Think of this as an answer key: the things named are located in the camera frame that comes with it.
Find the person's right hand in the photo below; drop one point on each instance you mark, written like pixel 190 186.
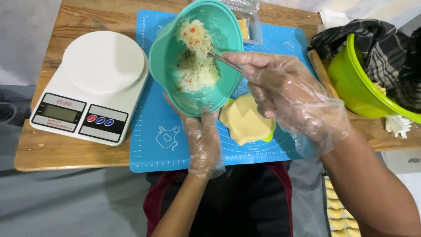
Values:
pixel 289 98

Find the person's left hand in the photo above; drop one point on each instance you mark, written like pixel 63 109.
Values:
pixel 201 144

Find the metal spoon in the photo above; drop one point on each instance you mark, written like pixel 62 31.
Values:
pixel 223 61

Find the teal plastic bowl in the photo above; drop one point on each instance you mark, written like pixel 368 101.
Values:
pixel 184 39

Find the wooden rolling pin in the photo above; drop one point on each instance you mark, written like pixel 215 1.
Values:
pixel 320 72

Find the green plastic pastry mold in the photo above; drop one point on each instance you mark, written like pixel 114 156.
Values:
pixel 269 136

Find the blue silicone baking mat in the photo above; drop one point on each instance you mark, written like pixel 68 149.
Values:
pixel 158 138

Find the flat yellow dough round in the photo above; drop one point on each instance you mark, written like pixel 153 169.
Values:
pixel 245 123

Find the person's dark apron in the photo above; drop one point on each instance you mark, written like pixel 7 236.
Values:
pixel 230 200

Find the lime green plastic bowl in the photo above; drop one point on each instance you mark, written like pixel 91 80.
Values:
pixel 355 85

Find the clear plastic container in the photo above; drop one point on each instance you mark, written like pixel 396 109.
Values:
pixel 250 26

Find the shredded vegetable filling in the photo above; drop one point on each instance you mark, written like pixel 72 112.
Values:
pixel 195 59

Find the white paper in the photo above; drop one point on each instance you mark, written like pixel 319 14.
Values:
pixel 332 18

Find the dark plaid cloth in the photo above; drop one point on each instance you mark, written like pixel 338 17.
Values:
pixel 388 56

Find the crumpled white tissue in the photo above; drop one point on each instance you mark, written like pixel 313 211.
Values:
pixel 398 125

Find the white digital kitchen scale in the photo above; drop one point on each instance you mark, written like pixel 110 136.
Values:
pixel 92 85

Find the tray of folded pastries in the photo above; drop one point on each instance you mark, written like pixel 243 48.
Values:
pixel 338 214

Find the wooden table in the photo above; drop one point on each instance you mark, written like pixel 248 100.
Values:
pixel 65 151

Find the clear glass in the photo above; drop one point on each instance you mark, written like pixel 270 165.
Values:
pixel 7 112

